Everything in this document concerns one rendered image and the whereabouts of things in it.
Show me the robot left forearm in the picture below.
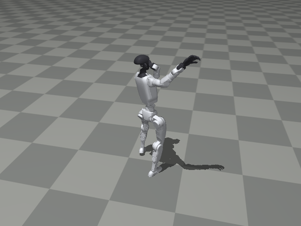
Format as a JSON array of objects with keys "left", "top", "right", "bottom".
[{"left": 152, "top": 64, "right": 160, "bottom": 79}]

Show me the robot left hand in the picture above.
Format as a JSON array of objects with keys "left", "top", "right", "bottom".
[{"left": 140, "top": 60, "right": 155, "bottom": 70}]

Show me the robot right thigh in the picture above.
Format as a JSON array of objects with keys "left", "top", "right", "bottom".
[{"left": 152, "top": 115, "right": 166, "bottom": 151}]

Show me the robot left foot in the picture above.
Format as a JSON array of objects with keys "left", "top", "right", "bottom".
[{"left": 139, "top": 147, "right": 146, "bottom": 153}]

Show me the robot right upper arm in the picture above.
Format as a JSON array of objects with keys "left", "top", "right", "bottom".
[{"left": 148, "top": 77, "right": 170, "bottom": 88}]

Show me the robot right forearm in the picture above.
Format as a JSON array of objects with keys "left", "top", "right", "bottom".
[{"left": 160, "top": 65, "right": 184, "bottom": 84}]

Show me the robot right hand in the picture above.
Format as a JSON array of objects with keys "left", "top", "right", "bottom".
[{"left": 176, "top": 55, "right": 200, "bottom": 70}]

